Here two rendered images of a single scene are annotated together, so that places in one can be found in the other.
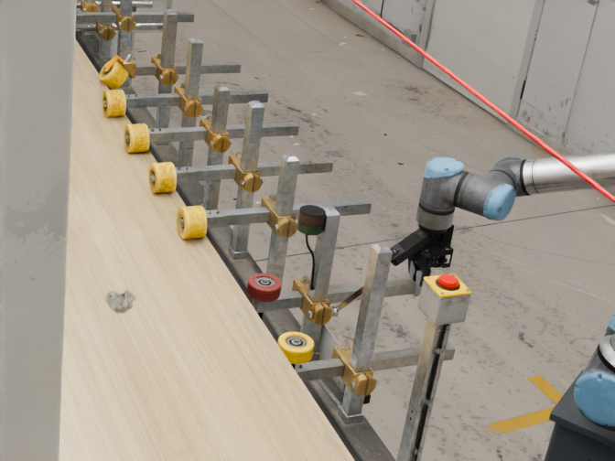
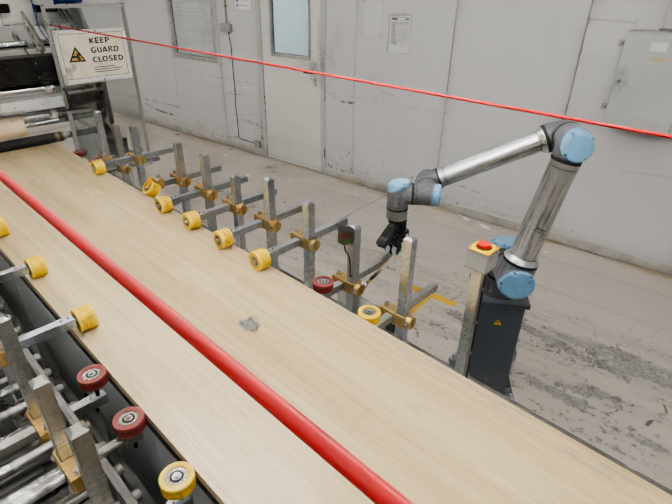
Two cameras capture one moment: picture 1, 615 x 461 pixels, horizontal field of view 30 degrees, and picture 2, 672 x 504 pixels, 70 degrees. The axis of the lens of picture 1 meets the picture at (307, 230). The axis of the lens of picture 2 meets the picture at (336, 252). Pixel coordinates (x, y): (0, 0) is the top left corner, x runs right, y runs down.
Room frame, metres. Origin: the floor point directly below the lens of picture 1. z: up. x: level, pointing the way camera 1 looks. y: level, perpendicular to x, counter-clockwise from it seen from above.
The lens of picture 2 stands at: (0.86, 0.54, 1.90)
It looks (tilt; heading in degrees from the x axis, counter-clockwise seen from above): 29 degrees down; 341
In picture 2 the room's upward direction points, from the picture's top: 1 degrees clockwise
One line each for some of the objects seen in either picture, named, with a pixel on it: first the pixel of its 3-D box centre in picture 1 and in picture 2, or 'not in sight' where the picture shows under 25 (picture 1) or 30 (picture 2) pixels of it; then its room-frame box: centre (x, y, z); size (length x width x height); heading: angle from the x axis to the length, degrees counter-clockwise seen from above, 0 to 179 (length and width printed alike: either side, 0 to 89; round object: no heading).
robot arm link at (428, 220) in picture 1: (434, 215); (396, 213); (2.54, -0.30, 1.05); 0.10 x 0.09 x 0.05; 27
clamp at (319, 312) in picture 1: (310, 301); (347, 284); (2.38, -0.03, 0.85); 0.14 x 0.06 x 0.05; 27
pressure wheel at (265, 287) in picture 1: (262, 300); (323, 292); (2.34, 0.08, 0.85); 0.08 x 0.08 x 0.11
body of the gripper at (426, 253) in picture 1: (432, 243); (396, 230); (2.54, -0.31, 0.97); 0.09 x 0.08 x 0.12; 117
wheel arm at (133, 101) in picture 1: (191, 98); (207, 189); (3.29, 0.41, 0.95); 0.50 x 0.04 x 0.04; 117
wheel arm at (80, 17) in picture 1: (126, 16); (138, 156); (3.96, 0.76, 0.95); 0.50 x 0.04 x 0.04; 117
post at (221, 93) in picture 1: (214, 162); (238, 221); (3.03, 0.30, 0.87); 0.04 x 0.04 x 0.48; 27
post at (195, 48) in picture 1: (189, 112); (209, 198); (3.25, 0.41, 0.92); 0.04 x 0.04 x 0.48; 27
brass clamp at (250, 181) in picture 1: (244, 173); (267, 222); (2.83, 0.19, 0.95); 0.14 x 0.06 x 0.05; 27
